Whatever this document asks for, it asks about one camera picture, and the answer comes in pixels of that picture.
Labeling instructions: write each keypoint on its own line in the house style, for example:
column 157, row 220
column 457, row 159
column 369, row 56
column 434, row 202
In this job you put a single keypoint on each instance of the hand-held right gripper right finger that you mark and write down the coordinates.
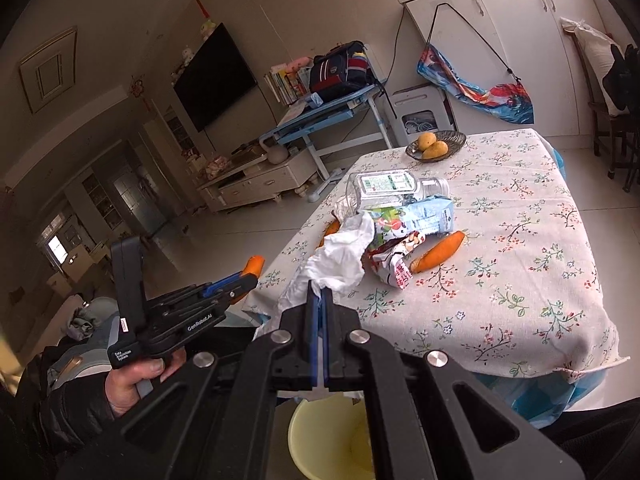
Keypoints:
column 327, row 320

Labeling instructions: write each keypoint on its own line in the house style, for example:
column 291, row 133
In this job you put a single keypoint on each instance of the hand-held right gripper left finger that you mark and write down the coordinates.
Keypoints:
column 314, row 310

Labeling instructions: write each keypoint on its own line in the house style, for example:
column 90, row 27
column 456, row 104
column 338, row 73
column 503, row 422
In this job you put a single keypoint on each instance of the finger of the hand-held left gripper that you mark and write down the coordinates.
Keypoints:
column 240, row 289
column 220, row 284

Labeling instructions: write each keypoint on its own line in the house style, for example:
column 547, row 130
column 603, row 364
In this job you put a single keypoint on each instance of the small orange carrot piece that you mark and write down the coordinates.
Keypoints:
column 255, row 266
column 330, row 232

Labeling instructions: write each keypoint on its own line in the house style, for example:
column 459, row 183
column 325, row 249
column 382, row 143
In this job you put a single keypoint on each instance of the white tissue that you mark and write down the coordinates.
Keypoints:
column 340, row 259

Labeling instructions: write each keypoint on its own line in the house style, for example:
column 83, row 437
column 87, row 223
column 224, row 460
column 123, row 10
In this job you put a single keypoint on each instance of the red snack wrapper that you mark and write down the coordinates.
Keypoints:
column 395, row 266

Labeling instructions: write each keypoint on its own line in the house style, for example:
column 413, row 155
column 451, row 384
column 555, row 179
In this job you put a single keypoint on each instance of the yellow plastic bucket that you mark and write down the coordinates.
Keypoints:
column 325, row 440

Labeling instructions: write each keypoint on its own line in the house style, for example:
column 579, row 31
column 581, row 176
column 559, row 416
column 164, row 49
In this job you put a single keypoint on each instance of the clear plastic bottle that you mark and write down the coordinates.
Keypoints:
column 385, row 185

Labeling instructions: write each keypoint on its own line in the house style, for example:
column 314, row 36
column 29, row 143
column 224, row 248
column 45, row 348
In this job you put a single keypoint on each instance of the person's left forearm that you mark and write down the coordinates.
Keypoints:
column 60, row 420

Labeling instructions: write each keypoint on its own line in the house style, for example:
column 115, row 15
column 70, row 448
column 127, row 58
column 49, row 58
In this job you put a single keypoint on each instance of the person's left hand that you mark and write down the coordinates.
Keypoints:
column 131, row 382

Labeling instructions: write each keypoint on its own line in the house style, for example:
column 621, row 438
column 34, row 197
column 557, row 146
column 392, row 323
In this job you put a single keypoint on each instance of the white television cabinet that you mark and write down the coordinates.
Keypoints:
column 260, row 180

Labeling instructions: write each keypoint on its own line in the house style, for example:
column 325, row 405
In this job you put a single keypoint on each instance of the long orange carrot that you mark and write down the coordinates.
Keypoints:
column 435, row 256

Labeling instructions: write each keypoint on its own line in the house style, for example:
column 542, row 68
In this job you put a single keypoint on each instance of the light blue milk carton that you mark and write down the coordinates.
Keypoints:
column 431, row 217

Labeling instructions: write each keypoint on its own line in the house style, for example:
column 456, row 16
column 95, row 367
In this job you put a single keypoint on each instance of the blue study desk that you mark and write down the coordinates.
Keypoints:
column 320, row 115

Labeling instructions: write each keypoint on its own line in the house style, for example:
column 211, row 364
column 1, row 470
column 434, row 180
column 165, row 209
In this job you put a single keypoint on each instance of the dark woven fruit bowl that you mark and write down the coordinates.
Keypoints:
column 440, row 157

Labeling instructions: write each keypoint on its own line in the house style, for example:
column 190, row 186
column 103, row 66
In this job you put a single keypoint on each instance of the yellow mango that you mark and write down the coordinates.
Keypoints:
column 436, row 150
column 426, row 140

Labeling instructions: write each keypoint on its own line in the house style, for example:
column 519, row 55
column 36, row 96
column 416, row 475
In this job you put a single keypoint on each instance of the black flat television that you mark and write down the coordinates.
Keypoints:
column 215, row 80

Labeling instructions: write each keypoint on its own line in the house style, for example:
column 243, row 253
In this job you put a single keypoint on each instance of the floral tablecloth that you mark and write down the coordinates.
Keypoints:
column 525, row 260

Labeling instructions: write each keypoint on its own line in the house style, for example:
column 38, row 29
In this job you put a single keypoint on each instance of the row of books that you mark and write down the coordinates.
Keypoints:
column 285, row 82

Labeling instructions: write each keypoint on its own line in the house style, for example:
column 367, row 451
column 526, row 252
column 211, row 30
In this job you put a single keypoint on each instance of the white plastic stool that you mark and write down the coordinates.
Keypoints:
column 415, row 105

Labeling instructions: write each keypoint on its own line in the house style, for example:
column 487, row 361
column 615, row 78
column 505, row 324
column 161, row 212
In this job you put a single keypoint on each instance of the dark blue backpack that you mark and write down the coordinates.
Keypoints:
column 340, row 72

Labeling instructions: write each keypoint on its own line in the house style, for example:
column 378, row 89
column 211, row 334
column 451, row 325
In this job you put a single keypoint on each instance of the small plush toy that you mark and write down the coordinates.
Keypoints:
column 208, row 30

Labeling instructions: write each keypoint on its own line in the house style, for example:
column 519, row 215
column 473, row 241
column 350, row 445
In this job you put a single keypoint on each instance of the colourful hanging bag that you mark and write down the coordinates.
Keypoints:
column 475, row 91

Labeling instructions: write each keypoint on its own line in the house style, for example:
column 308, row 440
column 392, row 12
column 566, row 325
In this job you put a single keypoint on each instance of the square ceiling panel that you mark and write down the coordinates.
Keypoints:
column 47, row 70

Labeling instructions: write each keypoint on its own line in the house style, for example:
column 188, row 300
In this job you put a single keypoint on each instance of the person's right leg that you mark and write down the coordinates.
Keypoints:
column 595, row 445

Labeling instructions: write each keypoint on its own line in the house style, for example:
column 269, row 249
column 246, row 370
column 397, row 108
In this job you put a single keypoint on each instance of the dark wooden chair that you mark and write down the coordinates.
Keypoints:
column 605, row 130

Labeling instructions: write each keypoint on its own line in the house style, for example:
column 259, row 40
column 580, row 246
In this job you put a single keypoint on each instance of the white tall cupboard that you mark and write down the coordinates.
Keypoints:
column 520, row 25

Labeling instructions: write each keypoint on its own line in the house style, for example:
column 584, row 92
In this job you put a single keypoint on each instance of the white pillow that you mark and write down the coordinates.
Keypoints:
column 592, row 55

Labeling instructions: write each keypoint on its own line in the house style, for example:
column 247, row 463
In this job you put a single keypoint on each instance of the red wall ornament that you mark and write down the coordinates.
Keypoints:
column 137, row 87

